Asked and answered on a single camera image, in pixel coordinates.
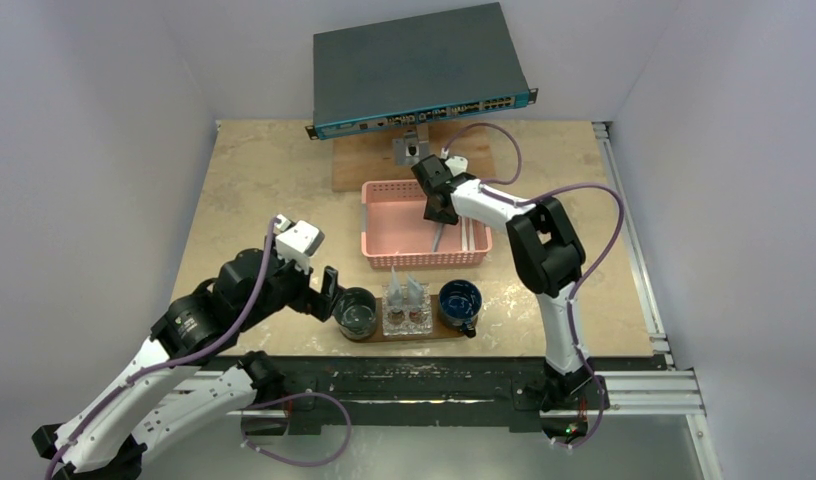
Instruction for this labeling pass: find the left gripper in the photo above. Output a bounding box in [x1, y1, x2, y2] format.
[239, 234, 345, 331]

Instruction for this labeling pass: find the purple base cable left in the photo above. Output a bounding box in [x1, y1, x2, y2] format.
[239, 390, 354, 469]

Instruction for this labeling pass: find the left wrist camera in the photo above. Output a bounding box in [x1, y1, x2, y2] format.
[274, 214, 325, 274]

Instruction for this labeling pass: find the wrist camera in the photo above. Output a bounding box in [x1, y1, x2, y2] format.
[274, 214, 325, 274]
[441, 152, 469, 177]

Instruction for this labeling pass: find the white toothbrush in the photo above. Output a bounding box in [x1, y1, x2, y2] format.
[467, 220, 478, 252]
[459, 218, 469, 252]

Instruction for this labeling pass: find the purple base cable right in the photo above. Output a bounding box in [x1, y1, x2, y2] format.
[547, 374, 611, 452]

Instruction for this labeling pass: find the blue cup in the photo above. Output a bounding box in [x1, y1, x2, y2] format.
[437, 279, 483, 338]

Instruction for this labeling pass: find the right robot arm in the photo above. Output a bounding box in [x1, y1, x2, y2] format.
[411, 155, 591, 407]

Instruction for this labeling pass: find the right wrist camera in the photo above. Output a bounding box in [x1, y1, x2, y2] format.
[441, 152, 469, 177]

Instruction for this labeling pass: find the light blue toothbrush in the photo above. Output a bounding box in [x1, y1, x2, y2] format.
[432, 223, 446, 253]

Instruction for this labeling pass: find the pink plastic basket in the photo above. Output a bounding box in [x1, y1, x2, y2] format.
[361, 180, 493, 269]

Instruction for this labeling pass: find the wooden base board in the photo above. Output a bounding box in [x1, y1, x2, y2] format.
[332, 121, 497, 192]

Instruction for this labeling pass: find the clear acrylic holder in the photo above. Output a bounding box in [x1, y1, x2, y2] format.
[379, 283, 434, 340]

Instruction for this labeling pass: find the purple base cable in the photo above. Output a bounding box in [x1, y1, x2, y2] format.
[547, 374, 611, 452]
[239, 390, 354, 469]

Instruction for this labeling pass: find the network switch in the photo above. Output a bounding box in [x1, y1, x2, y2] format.
[306, 2, 538, 140]

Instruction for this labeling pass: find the black base frame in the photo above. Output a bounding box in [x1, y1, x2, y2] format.
[253, 356, 653, 439]

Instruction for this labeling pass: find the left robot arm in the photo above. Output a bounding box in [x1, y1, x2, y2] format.
[32, 245, 344, 479]

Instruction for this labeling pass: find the metal stand bracket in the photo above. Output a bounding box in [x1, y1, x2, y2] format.
[392, 124, 430, 167]

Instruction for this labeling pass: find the dark green cup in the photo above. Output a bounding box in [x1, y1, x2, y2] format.
[333, 287, 378, 341]

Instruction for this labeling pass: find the oval wooden tray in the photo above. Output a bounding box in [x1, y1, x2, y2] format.
[354, 295, 465, 343]

